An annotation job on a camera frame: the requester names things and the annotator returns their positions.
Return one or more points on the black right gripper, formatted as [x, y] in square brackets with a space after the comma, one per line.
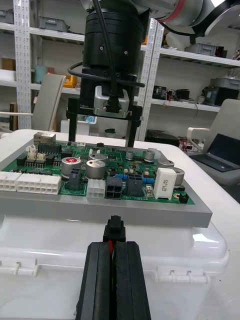
[86, 91]

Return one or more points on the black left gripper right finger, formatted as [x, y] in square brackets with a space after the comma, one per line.
[131, 282]

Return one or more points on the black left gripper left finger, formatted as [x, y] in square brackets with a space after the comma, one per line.
[96, 282]

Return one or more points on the white box with blue print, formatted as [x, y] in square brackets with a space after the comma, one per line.
[86, 128]

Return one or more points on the pale grey chair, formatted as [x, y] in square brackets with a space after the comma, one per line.
[225, 117]
[48, 102]

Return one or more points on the milky plastic box with lid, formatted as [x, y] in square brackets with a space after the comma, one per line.
[50, 240]

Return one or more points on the white metal storage shelf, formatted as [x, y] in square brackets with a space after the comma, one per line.
[50, 32]
[200, 57]
[7, 65]

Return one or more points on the dark laptop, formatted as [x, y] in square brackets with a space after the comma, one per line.
[220, 155]

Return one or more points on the pale grey right wrist camera box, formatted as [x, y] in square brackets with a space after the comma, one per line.
[100, 106]

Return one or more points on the green circuit board in grey frame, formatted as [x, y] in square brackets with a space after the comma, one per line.
[50, 205]

